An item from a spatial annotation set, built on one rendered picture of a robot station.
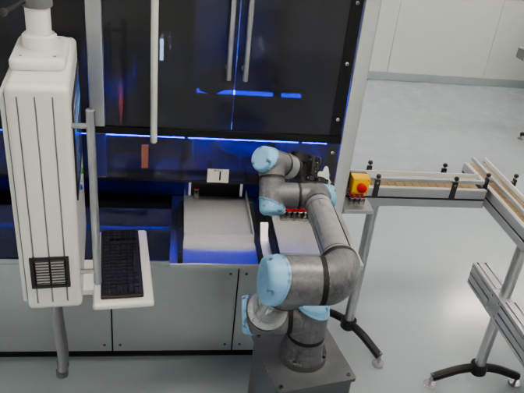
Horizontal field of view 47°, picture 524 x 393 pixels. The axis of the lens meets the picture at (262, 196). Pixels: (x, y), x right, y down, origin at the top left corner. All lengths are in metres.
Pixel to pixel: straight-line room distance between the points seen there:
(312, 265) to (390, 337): 1.99
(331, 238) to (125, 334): 1.56
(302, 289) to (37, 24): 1.07
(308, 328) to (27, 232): 0.87
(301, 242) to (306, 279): 0.94
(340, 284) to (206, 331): 1.55
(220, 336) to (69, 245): 1.16
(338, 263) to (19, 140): 0.93
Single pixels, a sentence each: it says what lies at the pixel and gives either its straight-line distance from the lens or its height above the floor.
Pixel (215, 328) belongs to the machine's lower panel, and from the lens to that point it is 2.84.
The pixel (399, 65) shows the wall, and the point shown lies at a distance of 7.45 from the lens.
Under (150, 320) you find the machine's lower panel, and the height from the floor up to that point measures 0.28.
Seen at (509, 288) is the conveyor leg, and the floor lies 0.61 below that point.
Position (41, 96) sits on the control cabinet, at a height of 1.52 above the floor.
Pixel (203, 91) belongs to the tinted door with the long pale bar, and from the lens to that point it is 2.25.
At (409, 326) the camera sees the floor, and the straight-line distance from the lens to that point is 3.43.
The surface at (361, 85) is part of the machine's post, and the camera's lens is 2.32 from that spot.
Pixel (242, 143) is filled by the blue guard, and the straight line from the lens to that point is 2.33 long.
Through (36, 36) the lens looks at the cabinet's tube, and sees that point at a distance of 1.88.
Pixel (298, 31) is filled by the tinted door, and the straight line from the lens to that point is 2.22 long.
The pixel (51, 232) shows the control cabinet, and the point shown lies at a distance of 1.90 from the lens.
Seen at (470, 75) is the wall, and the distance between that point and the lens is 7.82.
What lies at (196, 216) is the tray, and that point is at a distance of 2.37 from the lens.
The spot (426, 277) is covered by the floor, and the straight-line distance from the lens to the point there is 3.85.
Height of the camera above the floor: 2.12
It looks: 29 degrees down
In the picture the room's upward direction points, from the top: 6 degrees clockwise
